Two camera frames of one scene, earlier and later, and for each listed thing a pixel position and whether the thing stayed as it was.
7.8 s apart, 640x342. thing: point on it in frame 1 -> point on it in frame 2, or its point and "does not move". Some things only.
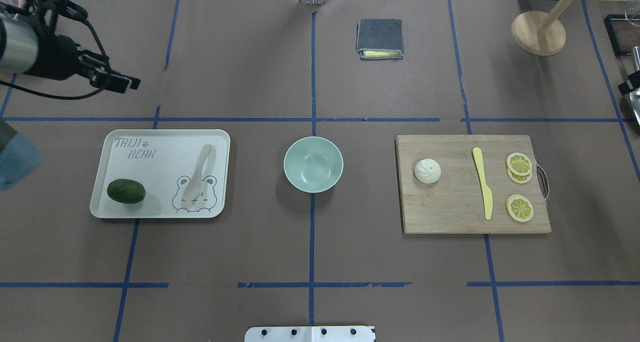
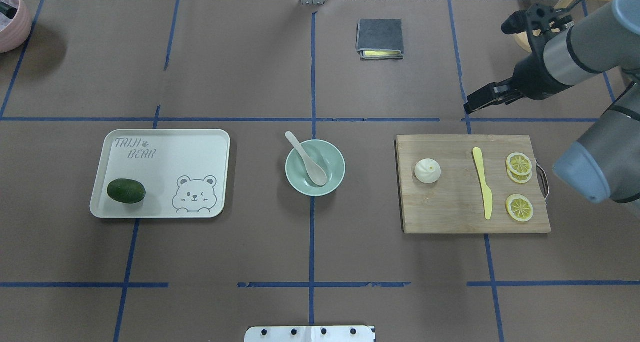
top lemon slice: x=519 y=164 does not move
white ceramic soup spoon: x=191 y=191 -> x=316 y=169
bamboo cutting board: x=454 y=204 does not move
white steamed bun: x=427 y=171 does not move
